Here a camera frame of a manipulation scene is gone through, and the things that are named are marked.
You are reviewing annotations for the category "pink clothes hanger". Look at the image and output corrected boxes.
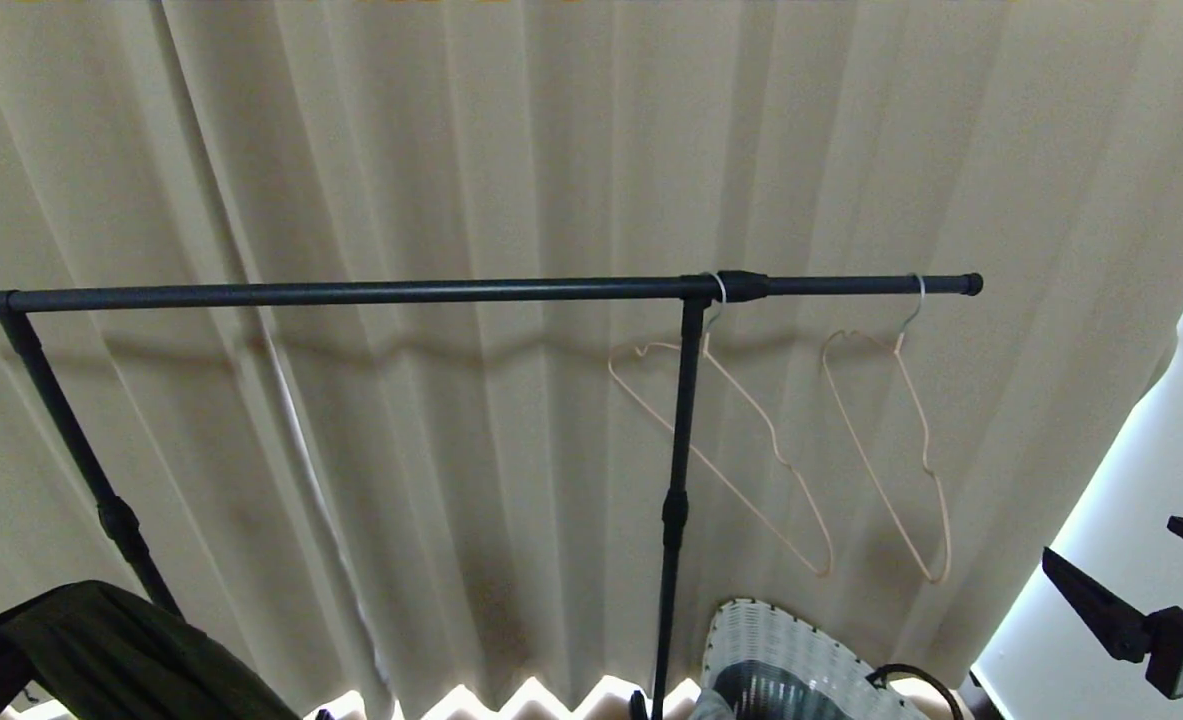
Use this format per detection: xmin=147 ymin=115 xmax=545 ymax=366
xmin=821 ymin=275 xmax=952 ymax=585
xmin=608 ymin=272 xmax=834 ymax=579

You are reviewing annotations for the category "green printed shirt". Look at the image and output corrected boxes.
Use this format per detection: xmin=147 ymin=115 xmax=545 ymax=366
xmin=0 ymin=580 xmax=302 ymax=720

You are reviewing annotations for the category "white laundry basket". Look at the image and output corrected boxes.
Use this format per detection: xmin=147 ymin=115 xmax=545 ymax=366
xmin=701 ymin=598 xmax=967 ymax=720

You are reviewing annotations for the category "black clothes rack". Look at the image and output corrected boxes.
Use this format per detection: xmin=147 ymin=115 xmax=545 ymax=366
xmin=0 ymin=270 xmax=984 ymax=720

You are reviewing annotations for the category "beige curtain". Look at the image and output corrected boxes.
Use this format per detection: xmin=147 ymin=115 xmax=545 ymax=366
xmin=0 ymin=0 xmax=1183 ymax=720

